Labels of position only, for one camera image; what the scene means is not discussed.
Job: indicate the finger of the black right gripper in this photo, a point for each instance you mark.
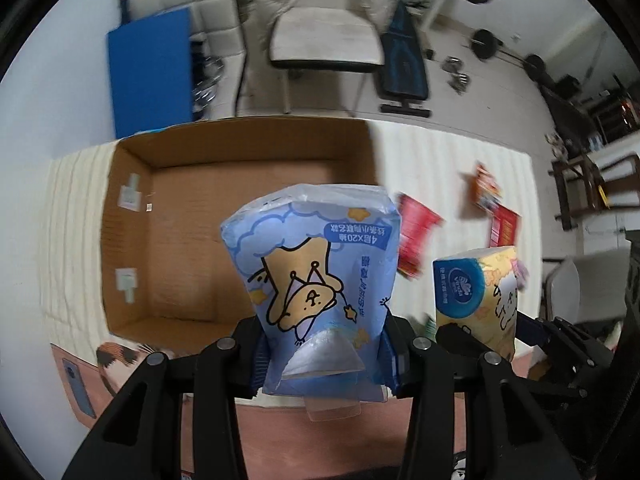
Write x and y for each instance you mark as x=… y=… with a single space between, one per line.
x=544 y=334
x=459 y=342

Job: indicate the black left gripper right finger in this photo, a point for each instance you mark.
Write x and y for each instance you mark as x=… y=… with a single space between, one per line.
x=417 y=368

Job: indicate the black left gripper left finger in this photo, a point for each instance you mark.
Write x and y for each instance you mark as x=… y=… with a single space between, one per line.
x=138 y=436

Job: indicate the yellow cartoon tissue pack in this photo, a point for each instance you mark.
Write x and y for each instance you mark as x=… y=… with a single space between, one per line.
x=478 y=290

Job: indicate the red printed snack bag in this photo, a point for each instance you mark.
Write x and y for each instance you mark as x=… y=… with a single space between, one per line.
x=417 y=220

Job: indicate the orange snack bag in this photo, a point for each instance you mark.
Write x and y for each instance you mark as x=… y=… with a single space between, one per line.
x=485 y=191

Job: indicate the blue cartoon tissue pack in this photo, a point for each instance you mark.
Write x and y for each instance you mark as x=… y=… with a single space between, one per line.
x=319 y=264

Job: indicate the grey plastic chair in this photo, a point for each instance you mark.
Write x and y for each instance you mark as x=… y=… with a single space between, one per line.
x=587 y=288

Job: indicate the brown cardboard box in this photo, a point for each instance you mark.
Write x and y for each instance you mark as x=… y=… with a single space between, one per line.
x=192 y=212

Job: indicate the dark wooden chair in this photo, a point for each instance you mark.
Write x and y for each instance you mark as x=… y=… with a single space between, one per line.
x=612 y=187

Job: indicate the striped cream tablecloth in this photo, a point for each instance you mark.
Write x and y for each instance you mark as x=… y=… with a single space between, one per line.
x=433 y=167

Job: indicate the chrome dumbbell pair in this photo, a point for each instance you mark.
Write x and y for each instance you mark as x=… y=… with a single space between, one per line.
x=458 y=80

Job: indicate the black blue weight bench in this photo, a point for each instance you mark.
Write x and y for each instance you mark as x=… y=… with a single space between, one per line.
x=402 y=80

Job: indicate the black barbell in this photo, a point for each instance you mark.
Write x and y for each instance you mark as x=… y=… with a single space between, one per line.
x=485 y=45

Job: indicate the white padded chair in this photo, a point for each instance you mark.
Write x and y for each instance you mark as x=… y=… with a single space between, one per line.
x=320 y=39

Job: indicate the blue foam board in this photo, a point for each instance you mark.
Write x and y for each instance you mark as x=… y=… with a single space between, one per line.
x=149 y=62

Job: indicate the white quilted sofa chair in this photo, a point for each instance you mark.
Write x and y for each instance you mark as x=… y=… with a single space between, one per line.
x=215 y=21

